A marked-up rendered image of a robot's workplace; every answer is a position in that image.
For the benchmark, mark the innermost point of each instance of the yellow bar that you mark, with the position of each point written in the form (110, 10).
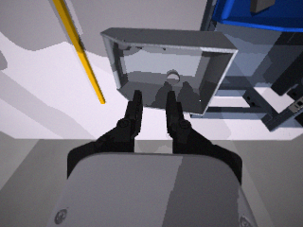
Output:
(62, 10)

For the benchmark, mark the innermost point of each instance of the grey metal block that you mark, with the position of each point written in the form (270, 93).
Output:
(258, 5)

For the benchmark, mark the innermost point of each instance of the blue open bin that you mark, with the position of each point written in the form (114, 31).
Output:
(284, 15)

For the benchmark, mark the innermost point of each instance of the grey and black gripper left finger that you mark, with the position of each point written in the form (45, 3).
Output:
(118, 139)

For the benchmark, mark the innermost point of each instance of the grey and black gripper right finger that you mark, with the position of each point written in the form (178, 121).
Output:
(186, 140)

